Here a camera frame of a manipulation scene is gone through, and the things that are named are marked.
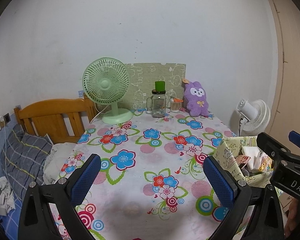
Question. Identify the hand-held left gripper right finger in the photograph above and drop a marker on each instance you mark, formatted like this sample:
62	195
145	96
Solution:
218	180

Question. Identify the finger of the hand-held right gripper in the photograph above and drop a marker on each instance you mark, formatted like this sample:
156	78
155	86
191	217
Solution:
298	140
270	146

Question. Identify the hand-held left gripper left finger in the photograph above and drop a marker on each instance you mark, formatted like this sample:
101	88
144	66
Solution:
86	177

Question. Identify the yellow printed storage box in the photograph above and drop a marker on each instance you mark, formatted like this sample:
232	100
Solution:
230	155

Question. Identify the person's right hand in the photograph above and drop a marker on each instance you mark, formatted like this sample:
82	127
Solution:
292	215

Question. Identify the white standing fan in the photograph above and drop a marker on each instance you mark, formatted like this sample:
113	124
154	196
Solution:
257	120

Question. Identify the white bedding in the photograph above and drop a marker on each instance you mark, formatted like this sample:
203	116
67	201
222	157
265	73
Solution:
57	155

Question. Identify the beige door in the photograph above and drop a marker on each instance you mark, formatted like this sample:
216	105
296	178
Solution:
292	80

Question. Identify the floral tablecloth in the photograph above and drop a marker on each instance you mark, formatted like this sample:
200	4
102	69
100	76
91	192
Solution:
145	155

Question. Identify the grey plaid pillow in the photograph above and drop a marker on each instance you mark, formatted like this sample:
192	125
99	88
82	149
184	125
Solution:
22	152

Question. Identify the purple plush bunny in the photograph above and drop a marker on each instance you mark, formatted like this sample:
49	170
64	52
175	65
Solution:
196	102

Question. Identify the wooden headboard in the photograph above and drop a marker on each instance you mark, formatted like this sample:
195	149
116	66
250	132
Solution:
50	105

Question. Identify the cotton swab jar orange lid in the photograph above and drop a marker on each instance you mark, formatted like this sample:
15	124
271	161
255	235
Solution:
175	107

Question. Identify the white crumpled cloth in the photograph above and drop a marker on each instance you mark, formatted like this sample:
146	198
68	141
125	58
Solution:
1	192

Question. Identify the blue grid bedsheet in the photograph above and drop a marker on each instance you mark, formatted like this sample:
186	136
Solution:
7	227

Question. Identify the green desk fan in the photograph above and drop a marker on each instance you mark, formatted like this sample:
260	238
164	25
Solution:
105	83

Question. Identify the glass mason jar mug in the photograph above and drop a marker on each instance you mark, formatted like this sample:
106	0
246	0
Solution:
158	105

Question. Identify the green printed board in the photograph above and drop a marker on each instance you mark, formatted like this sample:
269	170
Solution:
150	72

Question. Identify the blue wall sticker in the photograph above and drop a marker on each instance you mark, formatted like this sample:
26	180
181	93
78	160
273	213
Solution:
79	93

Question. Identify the wall socket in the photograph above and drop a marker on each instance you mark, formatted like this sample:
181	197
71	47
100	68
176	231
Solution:
7	117

